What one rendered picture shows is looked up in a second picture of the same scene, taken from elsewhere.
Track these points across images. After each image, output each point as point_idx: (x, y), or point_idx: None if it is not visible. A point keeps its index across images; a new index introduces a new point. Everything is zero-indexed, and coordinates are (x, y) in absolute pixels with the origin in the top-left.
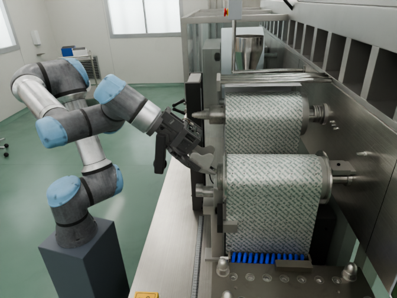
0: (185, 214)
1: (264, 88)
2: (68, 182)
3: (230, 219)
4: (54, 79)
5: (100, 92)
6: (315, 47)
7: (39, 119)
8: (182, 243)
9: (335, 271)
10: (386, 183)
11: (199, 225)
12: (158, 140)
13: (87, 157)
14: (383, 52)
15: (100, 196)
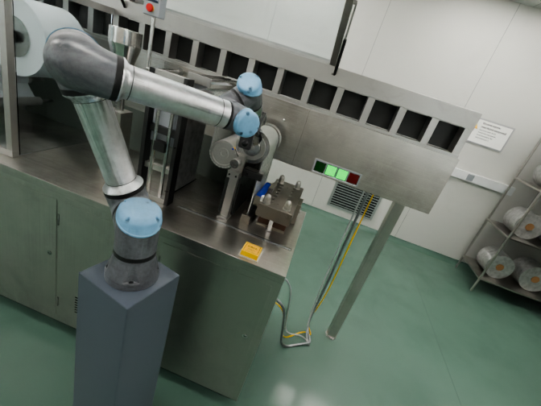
0: (169, 210)
1: (199, 86)
2: (142, 204)
3: (261, 171)
4: None
5: (260, 87)
6: (197, 55)
7: (248, 110)
8: (203, 223)
9: (277, 183)
10: (301, 129)
11: (188, 210)
12: None
13: (130, 171)
14: (284, 72)
15: None
